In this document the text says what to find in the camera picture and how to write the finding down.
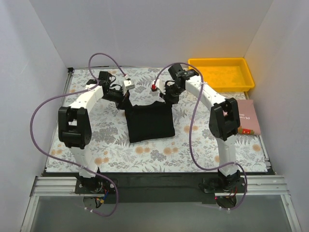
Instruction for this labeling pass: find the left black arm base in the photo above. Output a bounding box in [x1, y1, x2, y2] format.
[74, 177, 118, 194]

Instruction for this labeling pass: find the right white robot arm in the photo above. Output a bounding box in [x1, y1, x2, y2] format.
[152, 63, 240, 192]

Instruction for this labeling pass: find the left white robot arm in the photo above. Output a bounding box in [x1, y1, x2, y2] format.
[58, 71, 135, 193]

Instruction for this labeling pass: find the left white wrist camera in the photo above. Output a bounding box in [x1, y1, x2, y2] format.
[122, 78, 135, 95]

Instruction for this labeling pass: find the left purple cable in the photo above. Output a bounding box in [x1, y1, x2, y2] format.
[30, 52, 132, 217]

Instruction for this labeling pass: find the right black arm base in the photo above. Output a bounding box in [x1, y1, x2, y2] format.
[198, 177, 245, 193]

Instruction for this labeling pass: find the black t shirt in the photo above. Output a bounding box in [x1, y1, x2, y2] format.
[125, 101, 175, 143]

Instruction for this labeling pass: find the folded pink t shirt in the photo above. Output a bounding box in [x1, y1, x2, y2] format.
[237, 100, 261, 135]

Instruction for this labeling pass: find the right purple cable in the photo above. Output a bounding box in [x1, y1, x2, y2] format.
[154, 62, 248, 211]

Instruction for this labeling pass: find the aluminium frame rail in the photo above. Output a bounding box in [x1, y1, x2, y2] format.
[31, 174, 289, 197]

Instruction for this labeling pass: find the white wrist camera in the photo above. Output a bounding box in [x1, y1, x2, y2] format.
[122, 78, 135, 95]
[151, 79, 166, 95]

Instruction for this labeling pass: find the purple cable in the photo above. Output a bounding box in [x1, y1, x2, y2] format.
[30, 52, 132, 217]
[154, 62, 248, 211]

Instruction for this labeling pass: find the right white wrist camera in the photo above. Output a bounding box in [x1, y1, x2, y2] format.
[151, 79, 166, 95]

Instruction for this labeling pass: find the yellow plastic tray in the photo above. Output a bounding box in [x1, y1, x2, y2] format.
[188, 58, 255, 92]

